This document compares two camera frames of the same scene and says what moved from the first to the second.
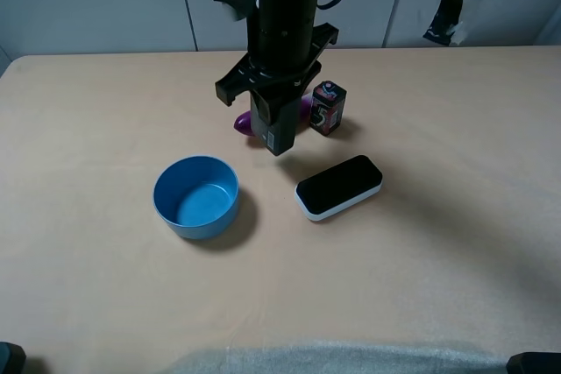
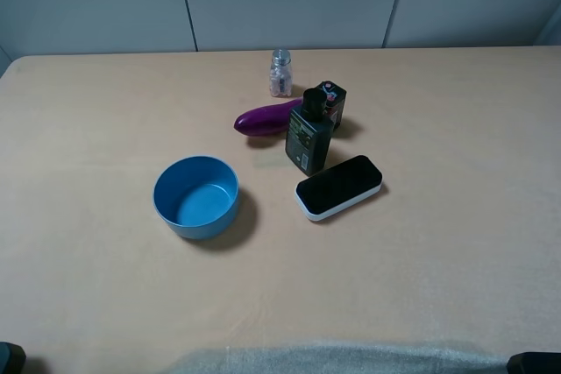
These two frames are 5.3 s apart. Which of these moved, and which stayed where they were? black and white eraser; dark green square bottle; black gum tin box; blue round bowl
Moved: dark green square bottle
Stayed: black and white eraser; black gum tin box; blue round bowl
